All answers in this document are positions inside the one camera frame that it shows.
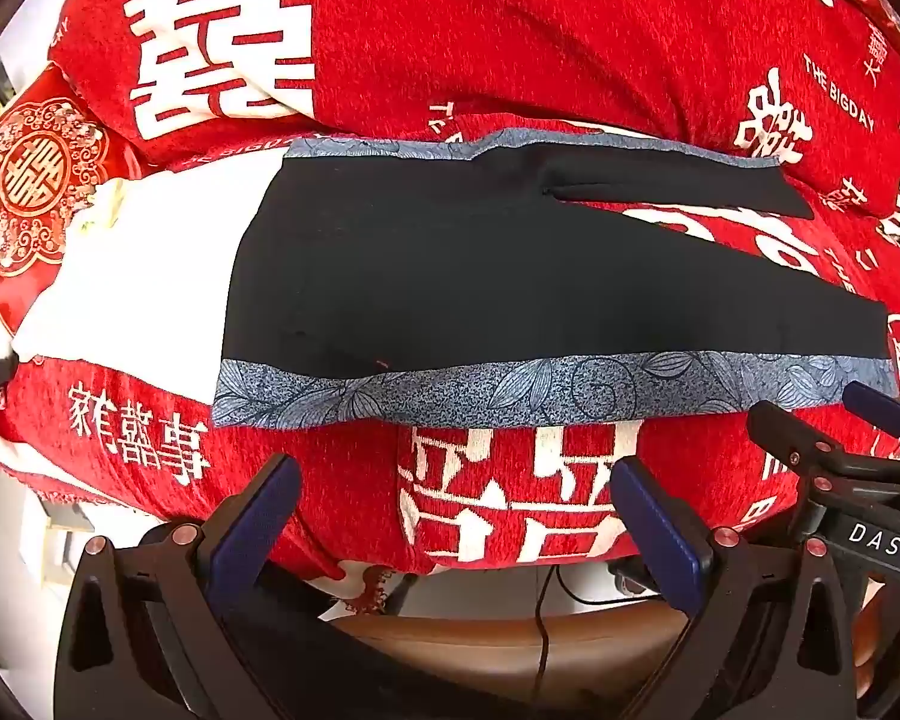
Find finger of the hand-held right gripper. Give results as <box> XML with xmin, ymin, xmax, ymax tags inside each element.
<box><xmin>844</xmin><ymin>381</ymin><xmax>900</xmax><ymax>458</ymax></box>
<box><xmin>746</xmin><ymin>399</ymin><xmax>900</xmax><ymax>500</ymax></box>

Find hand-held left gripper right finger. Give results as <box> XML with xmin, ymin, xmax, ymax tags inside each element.
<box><xmin>611</xmin><ymin>456</ymin><xmax>871</xmax><ymax>720</ymax></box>

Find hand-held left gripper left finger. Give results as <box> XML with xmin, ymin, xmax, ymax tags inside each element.
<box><xmin>52</xmin><ymin>454</ymin><xmax>302</xmax><ymax>720</ymax></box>

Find black pants with blue trim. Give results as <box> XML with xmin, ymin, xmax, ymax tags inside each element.
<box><xmin>211</xmin><ymin>129</ymin><xmax>900</xmax><ymax>430</ymax></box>

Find red ornate pillow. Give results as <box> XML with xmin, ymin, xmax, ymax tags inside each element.
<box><xmin>0</xmin><ymin>64</ymin><xmax>151</xmax><ymax>316</ymax></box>

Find red printed blanket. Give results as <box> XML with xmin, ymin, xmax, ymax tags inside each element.
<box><xmin>0</xmin><ymin>0</ymin><xmax>900</xmax><ymax>593</ymax></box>

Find black cable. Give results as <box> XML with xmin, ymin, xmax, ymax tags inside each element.
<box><xmin>534</xmin><ymin>566</ymin><xmax>565</xmax><ymax>683</ymax></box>

